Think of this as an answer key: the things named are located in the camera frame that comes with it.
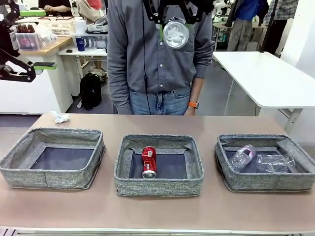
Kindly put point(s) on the clear plastic storage box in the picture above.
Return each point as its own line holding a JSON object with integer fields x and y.
{"x": 24, "y": 41}

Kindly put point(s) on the brown glass bottle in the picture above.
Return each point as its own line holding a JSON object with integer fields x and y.
{"x": 30, "y": 28}
{"x": 21, "y": 28}

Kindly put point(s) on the orange wrist watch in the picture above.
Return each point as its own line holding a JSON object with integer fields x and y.
{"x": 193, "y": 105}

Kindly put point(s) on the crushed red soda can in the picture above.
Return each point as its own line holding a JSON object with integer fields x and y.
{"x": 148, "y": 162}

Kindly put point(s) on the person in beige top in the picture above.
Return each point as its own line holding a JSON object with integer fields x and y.
{"x": 91, "y": 7}

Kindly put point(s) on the person in plaid shirt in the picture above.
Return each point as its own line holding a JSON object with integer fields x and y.
{"x": 283, "y": 9}

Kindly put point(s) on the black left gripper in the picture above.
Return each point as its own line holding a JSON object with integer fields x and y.
{"x": 6, "y": 40}

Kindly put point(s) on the crushed black drink can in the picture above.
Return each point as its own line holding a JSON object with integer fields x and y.
{"x": 176, "y": 34}

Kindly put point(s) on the grey fabric basket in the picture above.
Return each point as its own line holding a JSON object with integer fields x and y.
{"x": 157, "y": 186}
{"x": 24, "y": 177}
{"x": 258, "y": 183}

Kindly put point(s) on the clear bottle pink label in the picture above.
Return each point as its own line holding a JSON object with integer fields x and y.
{"x": 242, "y": 157}

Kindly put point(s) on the clear plastic container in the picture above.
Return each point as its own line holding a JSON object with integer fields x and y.
{"x": 275, "y": 163}

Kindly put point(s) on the person in black shirt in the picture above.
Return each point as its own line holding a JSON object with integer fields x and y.
{"x": 54, "y": 3}

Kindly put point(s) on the person in blue jacket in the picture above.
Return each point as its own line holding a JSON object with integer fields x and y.
{"x": 248, "y": 9}

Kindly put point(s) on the white desk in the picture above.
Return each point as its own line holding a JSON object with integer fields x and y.
{"x": 86, "y": 52}

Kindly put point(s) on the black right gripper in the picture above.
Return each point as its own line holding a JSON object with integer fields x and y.
{"x": 208, "y": 5}

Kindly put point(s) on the white cylindrical container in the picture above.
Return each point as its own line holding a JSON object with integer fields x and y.
{"x": 80, "y": 26}

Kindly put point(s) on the white paper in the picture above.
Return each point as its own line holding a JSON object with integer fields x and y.
{"x": 60, "y": 118}

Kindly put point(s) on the person's left forearm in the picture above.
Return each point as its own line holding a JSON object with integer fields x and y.
{"x": 197, "y": 89}

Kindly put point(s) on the person in grey shirt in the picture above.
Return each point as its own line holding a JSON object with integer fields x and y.
{"x": 172, "y": 68}

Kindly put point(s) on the person's left hand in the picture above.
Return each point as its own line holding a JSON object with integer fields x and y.
{"x": 190, "y": 111}

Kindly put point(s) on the blue drink bottle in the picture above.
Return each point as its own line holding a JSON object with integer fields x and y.
{"x": 80, "y": 44}

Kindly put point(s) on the black backpack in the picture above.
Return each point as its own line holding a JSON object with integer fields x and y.
{"x": 91, "y": 91}

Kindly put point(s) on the beige crumpled bag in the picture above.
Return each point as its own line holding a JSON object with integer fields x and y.
{"x": 98, "y": 73}

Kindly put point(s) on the small white robot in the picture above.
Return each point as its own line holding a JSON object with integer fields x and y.
{"x": 221, "y": 9}

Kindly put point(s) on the clear plastic bin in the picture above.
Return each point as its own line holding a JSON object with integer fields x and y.
{"x": 93, "y": 41}

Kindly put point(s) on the large white table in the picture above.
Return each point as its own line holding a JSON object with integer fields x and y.
{"x": 246, "y": 73}

